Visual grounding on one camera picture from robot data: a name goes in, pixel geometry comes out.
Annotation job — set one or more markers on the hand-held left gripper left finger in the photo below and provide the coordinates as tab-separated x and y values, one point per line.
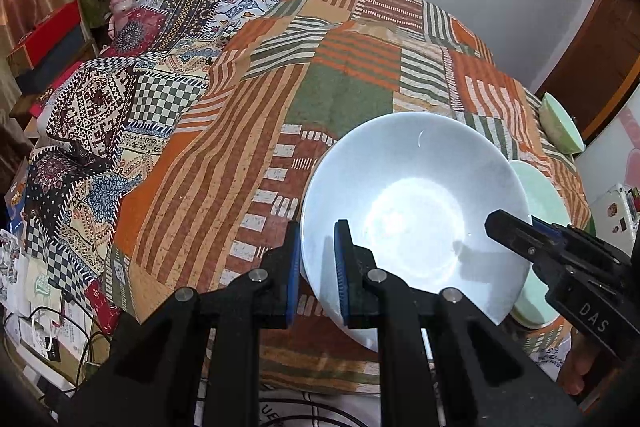
294	279

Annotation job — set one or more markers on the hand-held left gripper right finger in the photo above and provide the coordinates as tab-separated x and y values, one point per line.
342	272

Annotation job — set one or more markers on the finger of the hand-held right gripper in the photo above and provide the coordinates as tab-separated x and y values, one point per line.
520	237
555	228

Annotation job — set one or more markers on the pale green plate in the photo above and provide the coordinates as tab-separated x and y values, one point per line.
540	207

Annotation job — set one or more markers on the white bowl with dark dots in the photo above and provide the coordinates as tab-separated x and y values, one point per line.
415	207

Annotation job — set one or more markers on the person's right hand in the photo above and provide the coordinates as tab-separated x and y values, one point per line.
575	367

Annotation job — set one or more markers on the white case with stickers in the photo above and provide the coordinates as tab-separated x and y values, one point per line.
617	209

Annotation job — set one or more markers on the pale green bowl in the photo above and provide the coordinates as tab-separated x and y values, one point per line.
560	124

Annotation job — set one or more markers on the white printed cloth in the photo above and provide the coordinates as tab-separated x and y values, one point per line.
290	401

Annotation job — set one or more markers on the orange striped patchwork blanket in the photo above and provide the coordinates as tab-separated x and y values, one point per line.
240	147

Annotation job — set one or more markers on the brown wooden door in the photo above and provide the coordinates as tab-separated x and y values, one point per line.
600	52

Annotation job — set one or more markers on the multicoloured patterned quilt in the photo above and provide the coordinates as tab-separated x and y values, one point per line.
110	107

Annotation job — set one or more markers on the pile of white papers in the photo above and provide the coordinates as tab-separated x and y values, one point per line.
30	302

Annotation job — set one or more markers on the pink rabbit toy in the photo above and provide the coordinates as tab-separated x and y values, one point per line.
122	4

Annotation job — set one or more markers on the red box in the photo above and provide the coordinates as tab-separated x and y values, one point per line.
45	34

